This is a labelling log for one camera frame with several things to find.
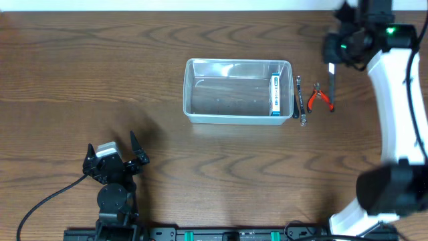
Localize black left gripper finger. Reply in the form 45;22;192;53
130;131;150;165
86;143;96;159

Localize small black claw hammer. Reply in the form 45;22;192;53
328;63;336;105

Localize orange black cutting pliers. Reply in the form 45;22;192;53
307;82;335;113

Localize blue white screwdriver box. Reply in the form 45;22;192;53
269;72;280;116

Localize silver ring wrench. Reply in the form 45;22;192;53
296;76;307;126

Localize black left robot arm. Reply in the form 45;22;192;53
82;131;150;241

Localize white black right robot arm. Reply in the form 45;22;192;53
323;0;427;240

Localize clear plastic container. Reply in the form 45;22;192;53
183;58;294;125

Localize black yellow screwdriver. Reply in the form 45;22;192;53
292;95;300;119

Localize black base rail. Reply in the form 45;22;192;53
63;226;399;241

